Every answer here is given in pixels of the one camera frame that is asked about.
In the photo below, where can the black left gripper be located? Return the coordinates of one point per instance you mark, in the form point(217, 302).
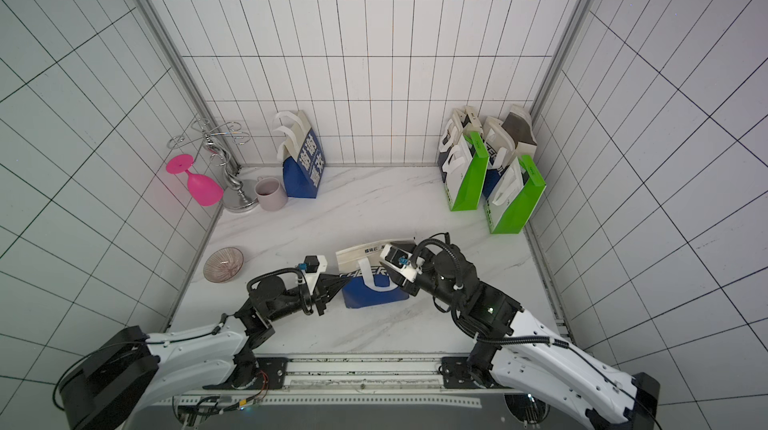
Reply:
point(323, 292)

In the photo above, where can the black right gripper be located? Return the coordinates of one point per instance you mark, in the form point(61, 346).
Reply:
point(405, 283)

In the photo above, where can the large blue beige cheerful bag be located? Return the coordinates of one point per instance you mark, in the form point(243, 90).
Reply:
point(369, 284)

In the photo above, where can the green white bag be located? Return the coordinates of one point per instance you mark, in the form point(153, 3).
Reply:
point(515, 197)
point(465, 168)

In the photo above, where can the navy beige small bag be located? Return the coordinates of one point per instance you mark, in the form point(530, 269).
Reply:
point(463, 121)

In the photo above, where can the blue beige takeout bag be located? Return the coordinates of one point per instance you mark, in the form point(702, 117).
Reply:
point(505, 140)

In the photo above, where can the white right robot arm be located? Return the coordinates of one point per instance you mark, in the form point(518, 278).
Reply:
point(513, 349)

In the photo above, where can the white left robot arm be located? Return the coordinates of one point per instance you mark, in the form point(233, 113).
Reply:
point(135, 369)

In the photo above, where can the blue beige bag at back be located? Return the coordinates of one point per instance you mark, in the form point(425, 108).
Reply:
point(300, 154)

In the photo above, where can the pale pink ceramic cup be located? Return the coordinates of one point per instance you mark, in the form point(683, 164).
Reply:
point(270, 194)

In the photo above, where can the glass dish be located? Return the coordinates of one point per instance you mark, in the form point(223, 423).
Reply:
point(223, 265)

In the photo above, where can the pink plastic goblet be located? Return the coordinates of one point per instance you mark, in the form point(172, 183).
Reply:
point(203, 189)

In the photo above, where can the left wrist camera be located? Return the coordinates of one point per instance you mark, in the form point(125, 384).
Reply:
point(312, 268)

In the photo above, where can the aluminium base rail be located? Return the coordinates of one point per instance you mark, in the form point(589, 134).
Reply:
point(381, 379)

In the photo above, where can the metal wire rack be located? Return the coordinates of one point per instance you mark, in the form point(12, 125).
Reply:
point(239, 195)

